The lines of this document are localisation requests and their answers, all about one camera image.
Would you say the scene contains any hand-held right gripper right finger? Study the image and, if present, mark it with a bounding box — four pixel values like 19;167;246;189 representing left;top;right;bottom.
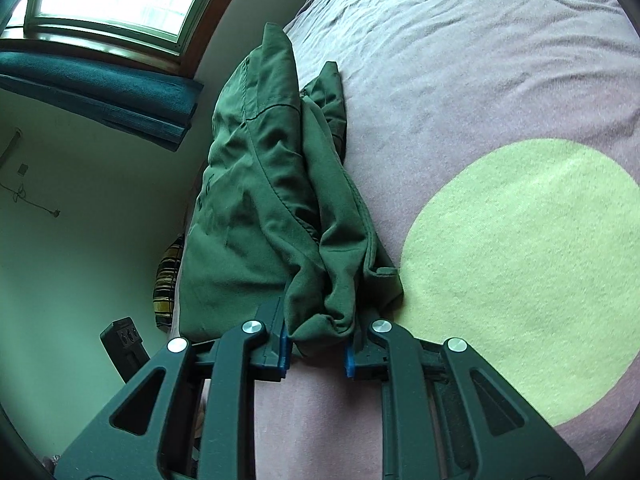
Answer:
343;319;587;480

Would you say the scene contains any teal curtain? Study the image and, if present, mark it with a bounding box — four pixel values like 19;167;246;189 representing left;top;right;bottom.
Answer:
0;49;205;153

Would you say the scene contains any green garment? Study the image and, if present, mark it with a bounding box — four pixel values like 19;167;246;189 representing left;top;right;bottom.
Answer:
177;22;405;359

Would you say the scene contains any white wall pipe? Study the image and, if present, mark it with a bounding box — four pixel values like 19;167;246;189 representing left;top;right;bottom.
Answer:
0;129;23;167

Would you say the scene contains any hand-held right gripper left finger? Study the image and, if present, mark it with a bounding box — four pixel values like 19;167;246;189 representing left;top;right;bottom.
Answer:
54;296;292;480

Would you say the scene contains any pink dotted bed sheet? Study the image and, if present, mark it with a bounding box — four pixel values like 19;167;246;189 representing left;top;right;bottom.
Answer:
167;0;640;480

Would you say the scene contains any thin wall cable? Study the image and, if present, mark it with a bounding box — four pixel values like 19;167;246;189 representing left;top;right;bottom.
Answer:
0;181;62;221

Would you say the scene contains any black yellow striped pillow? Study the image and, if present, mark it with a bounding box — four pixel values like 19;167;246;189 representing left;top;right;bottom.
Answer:
152;235;184;334

